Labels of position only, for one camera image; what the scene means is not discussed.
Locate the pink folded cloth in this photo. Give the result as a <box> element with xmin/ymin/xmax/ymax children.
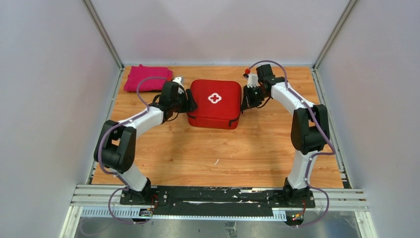
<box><xmin>123</xmin><ymin>64</ymin><xmax>173</xmax><ymax>92</ymax></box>

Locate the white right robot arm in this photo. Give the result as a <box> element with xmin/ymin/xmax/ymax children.
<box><xmin>241</xmin><ymin>64</ymin><xmax>330</xmax><ymax>207</ymax></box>

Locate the aluminium frame rail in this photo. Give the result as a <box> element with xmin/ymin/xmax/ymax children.
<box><xmin>81</xmin><ymin>0</ymin><xmax>124</xmax><ymax>70</ymax></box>

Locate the black red medicine case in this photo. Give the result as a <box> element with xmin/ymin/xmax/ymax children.
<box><xmin>187</xmin><ymin>79</ymin><xmax>242</xmax><ymax>129</ymax></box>

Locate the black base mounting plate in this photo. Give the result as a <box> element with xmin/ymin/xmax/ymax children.
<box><xmin>120</xmin><ymin>185</ymin><xmax>315</xmax><ymax>217</ymax></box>

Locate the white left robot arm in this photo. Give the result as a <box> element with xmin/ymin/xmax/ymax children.
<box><xmin>94</xmin><ymin>77</ymin><xmax>197</xmax><ymax>205</ymax></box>

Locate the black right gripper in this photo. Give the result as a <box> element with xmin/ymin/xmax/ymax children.
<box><xmin>240</xmin><ymin>85</ymin><xmax>268</xmax><ymax>111</ymax></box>

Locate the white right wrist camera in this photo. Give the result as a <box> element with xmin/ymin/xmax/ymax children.
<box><xmin>247</xmin><ymin>73</ymin><xmax>259</xmax><ymax>88</ymax></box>

